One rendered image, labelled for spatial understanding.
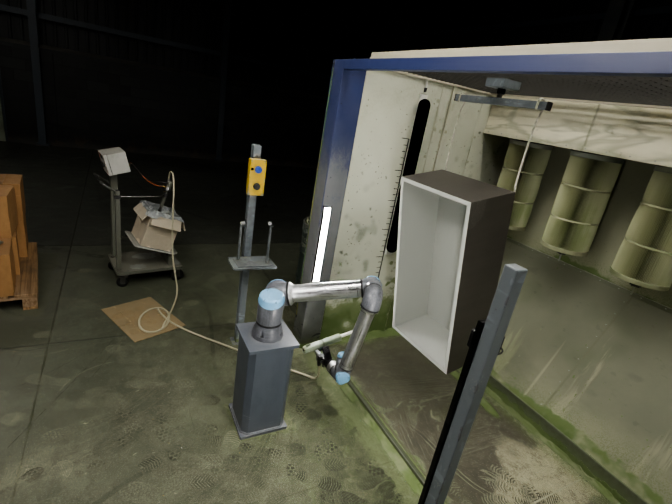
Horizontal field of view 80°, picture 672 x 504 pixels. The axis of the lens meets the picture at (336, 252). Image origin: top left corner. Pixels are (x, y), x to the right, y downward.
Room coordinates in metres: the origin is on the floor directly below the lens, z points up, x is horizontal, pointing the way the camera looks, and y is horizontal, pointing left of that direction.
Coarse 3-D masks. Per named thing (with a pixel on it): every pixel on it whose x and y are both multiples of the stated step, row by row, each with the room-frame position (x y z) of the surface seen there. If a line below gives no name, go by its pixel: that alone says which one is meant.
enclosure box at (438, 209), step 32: (416, 192) 2.72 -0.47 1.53; (448, 192) 2.30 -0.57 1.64; (480, 192) 2.30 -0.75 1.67; (512, 192) 2.30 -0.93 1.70; (416, 224) 2.75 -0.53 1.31; (448, 224) 2.76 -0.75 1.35; (480, 224) 2.20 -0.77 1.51; (416, 256) 2.80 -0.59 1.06; (448, 256) 2.75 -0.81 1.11; (480, 256) 2.24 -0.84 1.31; (416, 288) 2.84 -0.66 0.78; (448, 288) 2.75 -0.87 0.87; (480, 288) 2.30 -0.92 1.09; (416, 320) 2.86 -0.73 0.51; (448, 320) 2.74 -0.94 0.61; (448, 352) 2.25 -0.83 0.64
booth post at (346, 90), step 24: (336, 72) 3.02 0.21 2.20; (360, 72) 3.00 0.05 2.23; (336, 96) 2.97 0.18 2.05; (360, 96) 3.02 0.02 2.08; (336, 120) 2.94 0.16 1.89; (336, 144) 2.95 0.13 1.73; (336, 168) 2.97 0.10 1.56; (336, 192) 2.99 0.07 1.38; (312, 216) 3.05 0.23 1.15; (336, 216) 3.01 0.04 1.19; (312, 240) 2.99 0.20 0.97; (336, 240) 3.03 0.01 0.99; (312, 264) 2.94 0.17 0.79; (312, 312) 2.97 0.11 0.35; (312, 336) 2.99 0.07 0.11
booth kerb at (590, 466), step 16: (496, 384) 2.73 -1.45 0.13; (512, 400) 2.59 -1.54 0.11; (528, 416) 2.45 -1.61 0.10; (544, 432) 2.33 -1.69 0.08; (560, 432) 2.26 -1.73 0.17; (560, 448) 2.22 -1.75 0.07; (576, 448) 2.15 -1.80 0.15; (592, 464) 2.05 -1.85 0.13; (608, 480) 1.95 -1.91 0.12; (624, 496) 1.87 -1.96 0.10; (640, 496) 1.82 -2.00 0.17
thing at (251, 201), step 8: (256, 144) 2.90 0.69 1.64; (256, 152) 2.87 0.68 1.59; (248, 200) 2.86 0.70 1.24; (248, 208) 2.86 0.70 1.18; (248, 216) 2.86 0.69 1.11; (248, 224) 2.86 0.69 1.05; (248, 232) 2.87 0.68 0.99; (248, 240) 2.87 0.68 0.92; (248, 248) 2.87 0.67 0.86; (240, 272) 2.89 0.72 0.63; (248, 272) 2.88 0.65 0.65; (240, 280) 2.88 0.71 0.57; (240, 288) 2.86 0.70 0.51; (240, 296) 2.86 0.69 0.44; (240, 304) 2.86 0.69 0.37; (240, 312) 2.87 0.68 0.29; (240, 320) 2.87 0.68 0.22
